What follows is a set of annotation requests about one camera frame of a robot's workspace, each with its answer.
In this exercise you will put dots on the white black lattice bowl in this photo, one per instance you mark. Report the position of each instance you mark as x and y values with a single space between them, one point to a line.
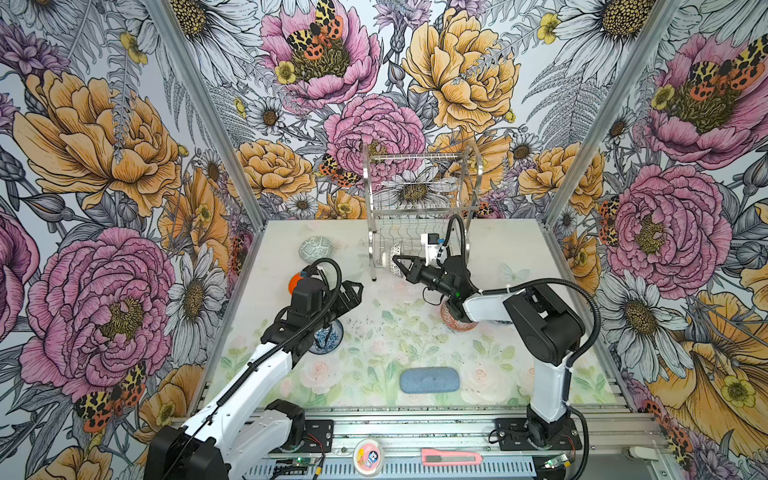
395 251

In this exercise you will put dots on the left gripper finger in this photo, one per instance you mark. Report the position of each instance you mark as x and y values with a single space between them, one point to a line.
350 290
345 303

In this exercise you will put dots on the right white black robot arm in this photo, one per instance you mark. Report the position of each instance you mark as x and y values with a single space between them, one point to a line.
549 328

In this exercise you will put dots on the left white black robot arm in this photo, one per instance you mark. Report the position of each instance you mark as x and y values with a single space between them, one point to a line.
224 439

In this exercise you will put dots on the green patterned ceramic bowl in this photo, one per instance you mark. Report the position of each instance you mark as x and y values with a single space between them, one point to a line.
314 248

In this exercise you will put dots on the pink utility knife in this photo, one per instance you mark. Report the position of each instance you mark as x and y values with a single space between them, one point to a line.
449 458

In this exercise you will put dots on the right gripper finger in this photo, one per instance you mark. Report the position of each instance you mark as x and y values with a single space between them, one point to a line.
411 272
406 260

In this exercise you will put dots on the orange plastic bowl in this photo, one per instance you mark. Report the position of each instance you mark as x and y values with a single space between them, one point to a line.
294 282

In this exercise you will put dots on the small green circuit board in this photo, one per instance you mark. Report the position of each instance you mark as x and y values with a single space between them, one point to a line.
299 463

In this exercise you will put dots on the steel wire dish rack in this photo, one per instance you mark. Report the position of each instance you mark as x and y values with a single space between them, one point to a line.
409 196

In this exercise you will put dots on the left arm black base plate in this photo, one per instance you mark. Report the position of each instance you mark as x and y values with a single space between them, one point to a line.
317 438

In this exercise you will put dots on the blue grey sponge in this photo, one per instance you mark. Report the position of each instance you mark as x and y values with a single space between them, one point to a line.
429 380

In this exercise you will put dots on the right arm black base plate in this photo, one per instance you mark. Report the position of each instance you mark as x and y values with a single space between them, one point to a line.
512 434

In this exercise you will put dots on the round pink sticker tin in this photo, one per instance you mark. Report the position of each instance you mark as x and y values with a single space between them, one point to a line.
368 457

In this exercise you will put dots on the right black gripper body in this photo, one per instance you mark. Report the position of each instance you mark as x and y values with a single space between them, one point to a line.
432 276

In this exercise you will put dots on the blue floral ceramic bowl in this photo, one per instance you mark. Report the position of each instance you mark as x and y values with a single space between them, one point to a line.
327 339

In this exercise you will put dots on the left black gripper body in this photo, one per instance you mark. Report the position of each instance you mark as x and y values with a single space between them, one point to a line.
326 318

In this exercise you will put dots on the red patterned ceramic bowl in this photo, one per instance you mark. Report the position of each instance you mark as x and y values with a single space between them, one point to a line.
454 324

